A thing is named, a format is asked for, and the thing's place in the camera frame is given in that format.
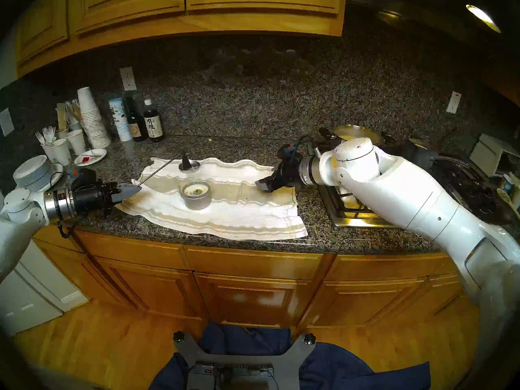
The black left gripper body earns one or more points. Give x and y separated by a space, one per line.
95 197

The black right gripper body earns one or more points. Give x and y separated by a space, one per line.
287 173

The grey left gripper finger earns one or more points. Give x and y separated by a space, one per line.
126 195
126 187

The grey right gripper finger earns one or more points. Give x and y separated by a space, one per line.
265 184
273 173

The black metal candle snuffer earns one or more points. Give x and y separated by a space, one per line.
186 163

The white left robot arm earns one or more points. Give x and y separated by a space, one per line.
16 222

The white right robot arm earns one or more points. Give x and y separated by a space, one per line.
406 190

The silver tin candle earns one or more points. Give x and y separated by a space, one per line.
196 200

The white beige striped towel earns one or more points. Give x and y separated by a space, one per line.
243 208

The small white plate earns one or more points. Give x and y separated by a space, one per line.
97 153

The large white plate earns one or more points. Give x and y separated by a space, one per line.
58 170

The white paper cup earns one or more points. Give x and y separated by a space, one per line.
76 142
75 126
61 134
61 152
48 151

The dark glass bottle beige label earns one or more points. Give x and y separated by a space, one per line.
136 129

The soy sauce bottle white label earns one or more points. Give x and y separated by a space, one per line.
154 127

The white blue salt canister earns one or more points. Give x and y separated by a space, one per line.
121 121

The stack of grey paper plates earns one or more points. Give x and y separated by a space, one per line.
32 172

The stack of white paper cups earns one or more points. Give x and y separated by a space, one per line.
95 125

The silver tin lid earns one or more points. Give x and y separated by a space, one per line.
196 165

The steel gas stove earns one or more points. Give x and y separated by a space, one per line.
349 210

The white plastic fork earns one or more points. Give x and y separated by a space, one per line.
40 137
52 133
46 134

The stainless steel pan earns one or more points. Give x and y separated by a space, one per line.
357 131

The flat wooden sticks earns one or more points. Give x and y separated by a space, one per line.
61 117

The bamboo chopsticks bundle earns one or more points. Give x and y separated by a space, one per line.
75 112

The wooden base cabinet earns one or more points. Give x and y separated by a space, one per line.
252 287

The dark cooking pot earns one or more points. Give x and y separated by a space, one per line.
418 149

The black base knob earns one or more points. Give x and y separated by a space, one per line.
310 339
178 336

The white toaster oven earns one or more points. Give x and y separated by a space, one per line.
487 155

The dark blue cloth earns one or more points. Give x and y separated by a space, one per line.
345 369

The dark range hood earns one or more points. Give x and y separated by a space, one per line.
406 7

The blue white cup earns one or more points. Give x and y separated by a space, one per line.
506 184

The wooden spoon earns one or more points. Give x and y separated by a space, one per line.
505 196

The range hood lamp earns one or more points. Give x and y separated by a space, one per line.
481 16

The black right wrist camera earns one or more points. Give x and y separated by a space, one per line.
286 151

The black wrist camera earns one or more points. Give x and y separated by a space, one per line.
286 151
83 177

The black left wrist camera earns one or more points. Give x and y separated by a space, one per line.
83 177

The white wall outlet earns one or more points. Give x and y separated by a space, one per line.
128 79
453 102

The white light switch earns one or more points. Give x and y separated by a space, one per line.
6 122

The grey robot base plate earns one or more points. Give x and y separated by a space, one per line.
292 360

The wooden wall cabinet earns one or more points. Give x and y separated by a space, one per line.
162 11

